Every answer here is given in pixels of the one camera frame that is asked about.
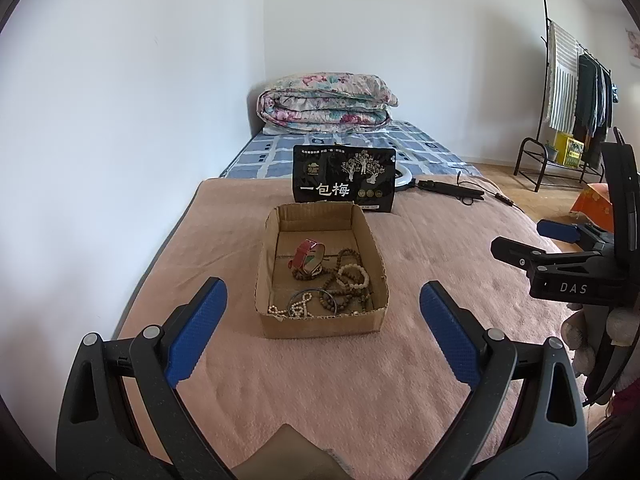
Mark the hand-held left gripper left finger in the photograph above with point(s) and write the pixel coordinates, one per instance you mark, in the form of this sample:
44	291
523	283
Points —
197	330

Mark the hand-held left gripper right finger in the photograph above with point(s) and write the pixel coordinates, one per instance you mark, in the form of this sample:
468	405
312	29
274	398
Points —
447	330

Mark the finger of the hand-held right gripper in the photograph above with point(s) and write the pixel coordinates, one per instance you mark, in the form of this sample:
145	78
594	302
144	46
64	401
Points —
562	230
530	257

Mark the blue bangle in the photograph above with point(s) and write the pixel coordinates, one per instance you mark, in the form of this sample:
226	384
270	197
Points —
300	291

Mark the cardboard box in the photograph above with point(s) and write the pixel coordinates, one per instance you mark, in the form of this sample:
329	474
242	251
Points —
320	322

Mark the person's right forearm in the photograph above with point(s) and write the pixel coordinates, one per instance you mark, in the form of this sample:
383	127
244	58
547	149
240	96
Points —
622	425

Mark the person's right hand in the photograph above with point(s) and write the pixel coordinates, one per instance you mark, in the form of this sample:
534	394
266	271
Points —
577	340

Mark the yellow box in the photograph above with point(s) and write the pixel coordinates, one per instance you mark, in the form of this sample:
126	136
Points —
571	149

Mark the black metal clothes rack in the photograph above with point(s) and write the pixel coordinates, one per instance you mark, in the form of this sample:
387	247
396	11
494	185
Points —
530	152

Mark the black folded tripod stand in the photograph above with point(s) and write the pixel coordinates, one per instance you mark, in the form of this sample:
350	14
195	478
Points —
450	190

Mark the tan blanket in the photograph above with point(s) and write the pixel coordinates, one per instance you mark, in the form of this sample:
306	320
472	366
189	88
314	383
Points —
350	385

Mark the dark hanging clothes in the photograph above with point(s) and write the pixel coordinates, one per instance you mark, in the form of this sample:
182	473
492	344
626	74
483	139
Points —
592	95

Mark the striped hanging cloth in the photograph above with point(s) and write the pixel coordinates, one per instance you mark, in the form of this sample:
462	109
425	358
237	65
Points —
562	80

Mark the black snack bag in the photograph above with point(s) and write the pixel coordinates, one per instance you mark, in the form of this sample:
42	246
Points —
345	180

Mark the blue checkered bedsheet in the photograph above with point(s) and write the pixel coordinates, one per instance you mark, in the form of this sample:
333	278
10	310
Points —
265	157

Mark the folded floral quilt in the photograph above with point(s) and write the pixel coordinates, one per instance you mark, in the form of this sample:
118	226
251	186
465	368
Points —
325	102

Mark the pink wall picture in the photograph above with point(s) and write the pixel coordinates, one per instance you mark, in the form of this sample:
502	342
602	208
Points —
634	47

